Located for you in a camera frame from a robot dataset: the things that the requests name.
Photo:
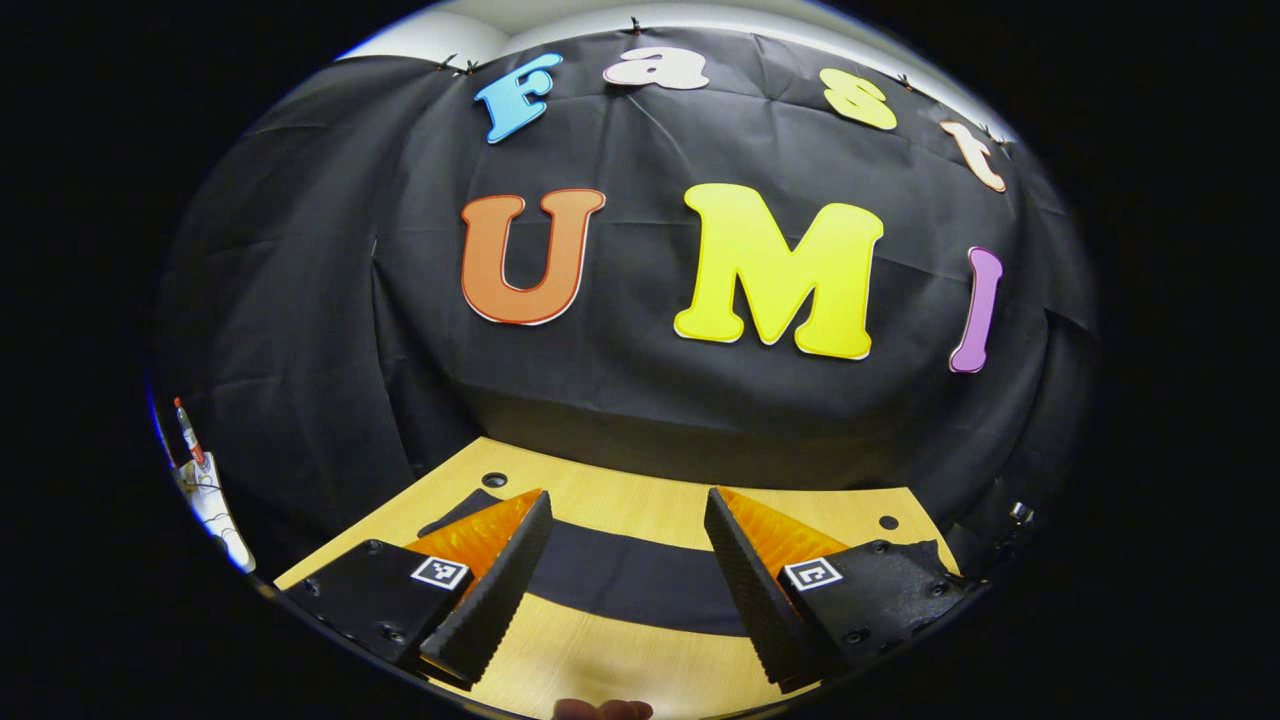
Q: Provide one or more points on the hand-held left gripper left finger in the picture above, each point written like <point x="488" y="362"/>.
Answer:
<point x="500" y="590"/>

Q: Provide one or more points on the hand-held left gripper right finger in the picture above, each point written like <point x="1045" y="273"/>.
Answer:
<point x="750" y="600"/>

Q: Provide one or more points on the dark blue jeans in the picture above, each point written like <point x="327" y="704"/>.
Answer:
<point x="640" y="580"/>

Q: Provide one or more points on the black backdrop cloth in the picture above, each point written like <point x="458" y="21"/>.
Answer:
<point x="640" y="400"/>

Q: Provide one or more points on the white side desk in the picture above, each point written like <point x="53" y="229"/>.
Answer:
<point x="215" y="510"/>

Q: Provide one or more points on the clear bottle with red cap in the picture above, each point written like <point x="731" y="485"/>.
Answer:
<point x="188" y="430"/>

